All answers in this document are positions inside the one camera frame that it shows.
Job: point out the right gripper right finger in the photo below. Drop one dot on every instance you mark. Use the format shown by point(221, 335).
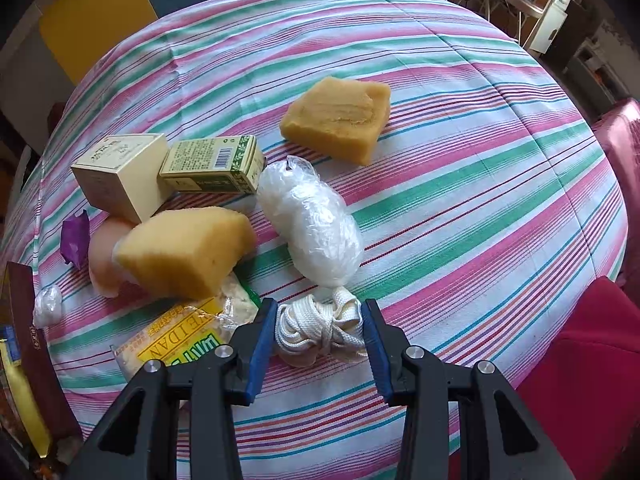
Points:
point(499, 436)

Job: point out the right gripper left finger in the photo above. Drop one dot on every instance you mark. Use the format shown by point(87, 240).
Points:
point(137, 436)

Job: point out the yellow green snack packet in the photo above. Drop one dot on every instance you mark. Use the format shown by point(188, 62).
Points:
point(188, 330)

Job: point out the pink round bottle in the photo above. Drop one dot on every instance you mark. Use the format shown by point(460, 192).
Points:
point(105, 274)

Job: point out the yellow sponge block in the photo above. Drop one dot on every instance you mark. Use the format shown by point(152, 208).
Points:
point(185, 253)

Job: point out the purple snack packet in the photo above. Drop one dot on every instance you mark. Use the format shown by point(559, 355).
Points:
point(75, 239)

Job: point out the cream cardboard box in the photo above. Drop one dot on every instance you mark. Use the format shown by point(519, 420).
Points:
point(121, 175)

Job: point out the white plastic-wrapped bundle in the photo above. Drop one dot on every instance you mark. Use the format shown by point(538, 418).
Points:
point(323, 238)

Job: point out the green printed small box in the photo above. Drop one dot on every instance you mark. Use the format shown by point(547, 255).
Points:
point(225, 164)

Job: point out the worn yellow sponge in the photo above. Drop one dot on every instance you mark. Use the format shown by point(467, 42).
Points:
point(339, 118)

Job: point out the red blanket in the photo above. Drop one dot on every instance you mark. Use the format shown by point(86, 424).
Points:
point(585, 390)

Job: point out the small clear plastic bag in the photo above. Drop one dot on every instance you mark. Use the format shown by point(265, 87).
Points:
point(48, 307)

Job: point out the striped bed sheet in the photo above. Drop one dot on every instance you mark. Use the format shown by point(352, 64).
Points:
point(487, 209)

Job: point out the multicolour upholstered chair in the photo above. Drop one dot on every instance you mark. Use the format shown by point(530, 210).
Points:
point(125, 5)

